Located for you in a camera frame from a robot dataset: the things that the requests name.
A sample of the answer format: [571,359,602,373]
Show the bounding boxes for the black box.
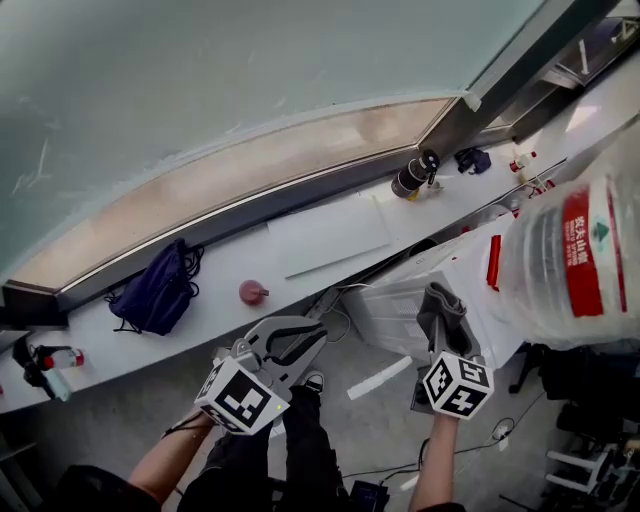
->
[349,478,391,512]

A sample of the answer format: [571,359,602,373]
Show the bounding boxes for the person's black trousers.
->
[177,384,351,512]

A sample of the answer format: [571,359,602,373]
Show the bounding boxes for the person's left forearm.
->
[127,407,217,506]

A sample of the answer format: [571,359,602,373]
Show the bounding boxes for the small pink cap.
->
[238,278,271,307]

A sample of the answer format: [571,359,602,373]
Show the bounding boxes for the person's black shirt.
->
[49,464,151,512]

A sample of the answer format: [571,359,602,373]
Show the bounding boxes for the person's right shoe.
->
[298,371,326,396]

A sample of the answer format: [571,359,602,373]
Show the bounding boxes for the grey cloth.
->
[416,281,475,357]

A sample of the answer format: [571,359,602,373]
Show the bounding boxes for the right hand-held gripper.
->
[409,312,495,422]

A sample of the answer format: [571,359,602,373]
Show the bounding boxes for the plastic-wrapped clear water jug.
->
[487,124,640,351]

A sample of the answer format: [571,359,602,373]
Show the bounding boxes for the black flask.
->
[390,148,442,200]

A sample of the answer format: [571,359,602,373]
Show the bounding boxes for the person's right forearm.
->
[408,412,465,512]

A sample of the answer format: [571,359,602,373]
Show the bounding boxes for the pale blue packet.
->
[42,369,74,402]

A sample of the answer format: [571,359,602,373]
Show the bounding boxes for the white water dispenser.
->
[341,219,529,374]

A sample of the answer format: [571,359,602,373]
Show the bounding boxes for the white flat panel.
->
[264,192,394,280]

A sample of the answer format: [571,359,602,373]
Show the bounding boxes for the clear red-label bottle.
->
[42,347,86,372]

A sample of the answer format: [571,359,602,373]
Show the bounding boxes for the dark blue drawstring bag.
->
[104,237,205,337]

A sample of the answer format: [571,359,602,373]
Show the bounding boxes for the black strapped device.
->
[12,333,74,401]

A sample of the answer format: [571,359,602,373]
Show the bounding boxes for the small white red-capped bottle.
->
[508,150,539,174]

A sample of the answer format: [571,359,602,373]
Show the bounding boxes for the white stool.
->
[543,443,619,497]

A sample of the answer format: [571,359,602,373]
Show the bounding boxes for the dark blue pouch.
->
[453,146,493,176]

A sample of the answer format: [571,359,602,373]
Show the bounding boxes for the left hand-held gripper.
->
[193,313,330,437]

